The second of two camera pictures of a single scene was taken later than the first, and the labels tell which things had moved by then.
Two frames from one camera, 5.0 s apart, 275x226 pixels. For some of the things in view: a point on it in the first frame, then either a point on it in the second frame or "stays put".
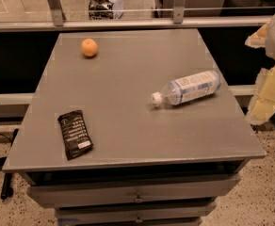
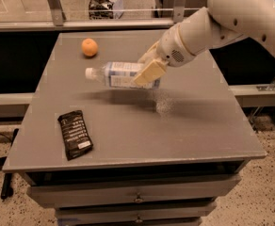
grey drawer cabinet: [150, 165] stays put
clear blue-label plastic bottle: [185, 88] to [120, 74]
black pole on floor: [7, 184] stays put
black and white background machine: [105, 5] stays put
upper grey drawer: [168, 190] stays put
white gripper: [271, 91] to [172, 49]
